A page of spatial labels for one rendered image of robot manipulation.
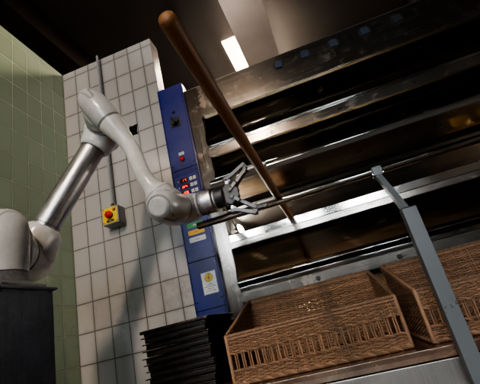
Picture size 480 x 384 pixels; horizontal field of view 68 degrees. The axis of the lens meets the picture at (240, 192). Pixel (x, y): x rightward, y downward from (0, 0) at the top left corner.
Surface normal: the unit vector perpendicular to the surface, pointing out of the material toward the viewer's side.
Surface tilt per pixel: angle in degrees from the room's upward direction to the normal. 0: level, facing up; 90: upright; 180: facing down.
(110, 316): 90
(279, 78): 90
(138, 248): 90
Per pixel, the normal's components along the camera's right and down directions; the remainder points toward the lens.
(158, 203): -0.11, 0.04
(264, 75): -0.27, -0.29
